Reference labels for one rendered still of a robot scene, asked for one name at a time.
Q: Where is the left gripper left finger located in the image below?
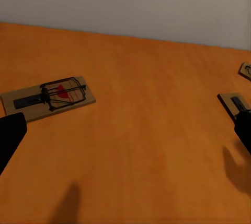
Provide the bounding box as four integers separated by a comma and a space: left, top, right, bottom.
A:
0, 112, 27, 175

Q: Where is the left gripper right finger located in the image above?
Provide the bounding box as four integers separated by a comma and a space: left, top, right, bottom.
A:
234, 112, 251, 154

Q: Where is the mousetrap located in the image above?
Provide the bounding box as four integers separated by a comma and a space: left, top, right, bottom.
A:
238, 62, 251, 81
218, 93, 251, 123
1, 76, 96, 124

